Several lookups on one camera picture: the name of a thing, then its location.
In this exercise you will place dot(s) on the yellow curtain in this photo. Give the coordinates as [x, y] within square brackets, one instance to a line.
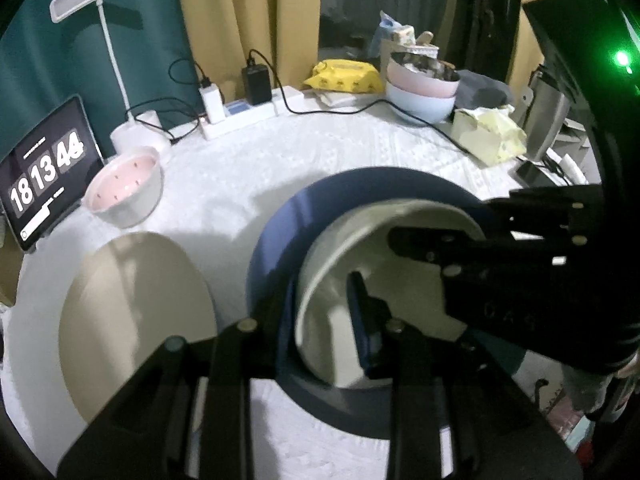
[230, 10]

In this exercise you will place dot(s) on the small white pink-lined bowl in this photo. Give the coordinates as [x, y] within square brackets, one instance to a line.
[125, 190]

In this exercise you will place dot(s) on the pink steel-lined bowl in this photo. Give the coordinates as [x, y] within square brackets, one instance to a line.
[420, 82]

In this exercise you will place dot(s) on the beige bowl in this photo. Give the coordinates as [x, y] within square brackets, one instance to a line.
[340, 260]

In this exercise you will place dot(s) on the tablet with clock display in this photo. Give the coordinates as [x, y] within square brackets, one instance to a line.
[45, 170]

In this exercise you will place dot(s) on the teal curtain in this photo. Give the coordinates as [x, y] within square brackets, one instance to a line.
[50, 60]

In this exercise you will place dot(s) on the black smartphone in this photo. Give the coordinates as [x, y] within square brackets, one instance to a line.
[532, 172]

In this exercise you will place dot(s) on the beige plate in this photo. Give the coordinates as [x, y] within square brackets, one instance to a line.
[135, 320]

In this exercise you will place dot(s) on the dark blue plate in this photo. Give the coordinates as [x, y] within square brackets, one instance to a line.
[270, 260]

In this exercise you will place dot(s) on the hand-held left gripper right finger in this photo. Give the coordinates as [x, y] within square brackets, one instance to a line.
[359, 310]

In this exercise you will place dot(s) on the white power strip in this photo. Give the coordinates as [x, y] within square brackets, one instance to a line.
[250, 117]

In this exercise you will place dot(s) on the grey cloth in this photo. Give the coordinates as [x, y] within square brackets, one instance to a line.
[482, 87]

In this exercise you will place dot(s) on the yellow tissue pack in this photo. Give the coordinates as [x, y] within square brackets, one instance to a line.
[490, 132]

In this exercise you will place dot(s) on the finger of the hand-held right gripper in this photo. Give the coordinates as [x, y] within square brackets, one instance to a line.
[545, 215]
[450, 252]

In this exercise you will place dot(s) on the silver metal flask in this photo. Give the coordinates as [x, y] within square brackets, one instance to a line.
[545, 110]

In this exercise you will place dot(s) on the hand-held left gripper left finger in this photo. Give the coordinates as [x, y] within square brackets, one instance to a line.
[287, 320]

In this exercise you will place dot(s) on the white textured tablecloth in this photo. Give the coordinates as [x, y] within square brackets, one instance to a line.
[230, 185]

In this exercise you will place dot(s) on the white packet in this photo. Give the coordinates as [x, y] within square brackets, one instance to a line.
[342, 99]

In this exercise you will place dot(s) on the light blue bowl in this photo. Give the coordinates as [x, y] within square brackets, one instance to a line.
[417, 105]

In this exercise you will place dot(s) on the yellow wipes pack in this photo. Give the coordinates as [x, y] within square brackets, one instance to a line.
[345, 77]

